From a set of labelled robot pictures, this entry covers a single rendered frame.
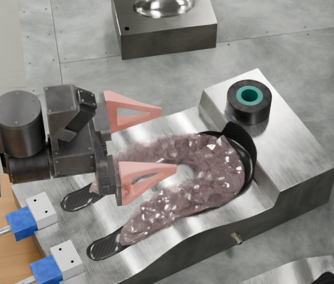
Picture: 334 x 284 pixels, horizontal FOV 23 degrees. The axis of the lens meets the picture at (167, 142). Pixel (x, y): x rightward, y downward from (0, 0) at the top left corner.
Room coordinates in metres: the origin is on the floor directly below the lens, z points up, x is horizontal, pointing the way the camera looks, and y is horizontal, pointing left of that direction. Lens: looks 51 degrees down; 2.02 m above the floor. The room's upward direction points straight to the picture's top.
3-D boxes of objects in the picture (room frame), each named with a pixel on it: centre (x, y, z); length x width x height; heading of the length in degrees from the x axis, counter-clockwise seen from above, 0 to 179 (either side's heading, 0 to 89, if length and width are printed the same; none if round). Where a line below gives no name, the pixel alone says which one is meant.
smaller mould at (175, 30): (1.29, 0.01, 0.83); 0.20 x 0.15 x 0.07; 101
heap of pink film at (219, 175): (0.83, -0.01, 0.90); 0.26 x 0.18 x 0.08; 118
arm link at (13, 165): (0.63, 0.17, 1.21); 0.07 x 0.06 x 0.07; 101
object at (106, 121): (0.69, 0.05, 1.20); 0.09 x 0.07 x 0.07; 101
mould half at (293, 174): (0.84, -0.01, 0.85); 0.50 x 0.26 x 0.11; 118
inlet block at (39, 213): (0.76, 0.25, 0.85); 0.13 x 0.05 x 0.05; 118
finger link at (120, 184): (0.62, 0.04, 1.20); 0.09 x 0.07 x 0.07; 101
